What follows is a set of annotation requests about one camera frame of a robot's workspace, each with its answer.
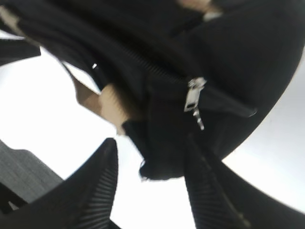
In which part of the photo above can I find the black canvas tote bag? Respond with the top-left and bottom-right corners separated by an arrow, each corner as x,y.
0,0 -> 305,180

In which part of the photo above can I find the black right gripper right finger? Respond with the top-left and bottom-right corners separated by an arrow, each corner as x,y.
184,136 -> 305,229

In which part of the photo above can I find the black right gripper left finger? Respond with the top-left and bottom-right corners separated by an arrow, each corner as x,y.
0,138 -> 118,229

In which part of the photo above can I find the silver zipper pull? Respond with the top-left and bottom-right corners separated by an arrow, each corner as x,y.
184,77 -> 206,130

